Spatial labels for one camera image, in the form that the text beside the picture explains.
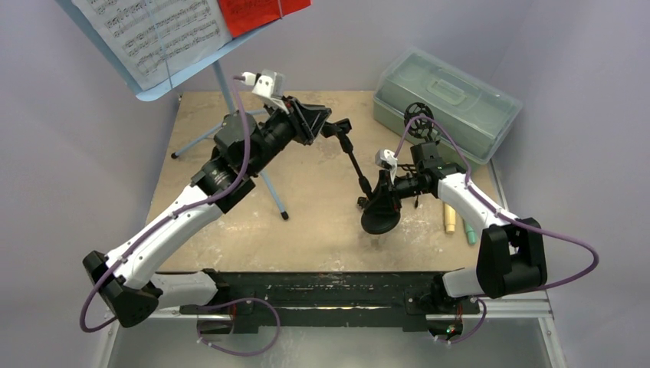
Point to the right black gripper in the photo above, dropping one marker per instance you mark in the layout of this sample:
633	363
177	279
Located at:
395	187

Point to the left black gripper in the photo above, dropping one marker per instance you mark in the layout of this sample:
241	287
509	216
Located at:
306	119

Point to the black round-base mic stand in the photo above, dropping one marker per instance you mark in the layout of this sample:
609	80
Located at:
340	130

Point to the cream yellow microphone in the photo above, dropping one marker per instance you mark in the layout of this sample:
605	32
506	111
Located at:
449	218

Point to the black tripod shock-mount stand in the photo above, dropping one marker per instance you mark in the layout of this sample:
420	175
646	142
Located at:
418	119

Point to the mint green microphone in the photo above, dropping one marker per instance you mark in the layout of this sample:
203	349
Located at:
470	233

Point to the blue music stand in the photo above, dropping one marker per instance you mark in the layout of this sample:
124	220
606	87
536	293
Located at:
175	80

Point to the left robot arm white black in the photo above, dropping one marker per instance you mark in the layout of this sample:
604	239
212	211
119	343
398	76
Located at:
128	278

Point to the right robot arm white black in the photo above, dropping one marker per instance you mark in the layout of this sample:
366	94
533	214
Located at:
511	256

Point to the red sheet music page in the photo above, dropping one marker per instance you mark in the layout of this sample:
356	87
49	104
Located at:
242	16

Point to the green translucent storage case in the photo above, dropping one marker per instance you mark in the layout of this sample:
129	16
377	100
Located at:
476	115

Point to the white sheet music page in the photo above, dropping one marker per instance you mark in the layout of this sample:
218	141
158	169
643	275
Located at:
154	39

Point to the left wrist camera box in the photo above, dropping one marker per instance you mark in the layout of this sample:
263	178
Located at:
268	86

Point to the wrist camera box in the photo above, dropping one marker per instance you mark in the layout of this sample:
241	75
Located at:
268	86
386	159

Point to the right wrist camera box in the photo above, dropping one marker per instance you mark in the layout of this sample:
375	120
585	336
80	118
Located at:
386	159

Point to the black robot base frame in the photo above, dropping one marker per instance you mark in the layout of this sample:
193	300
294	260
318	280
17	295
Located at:
383	299

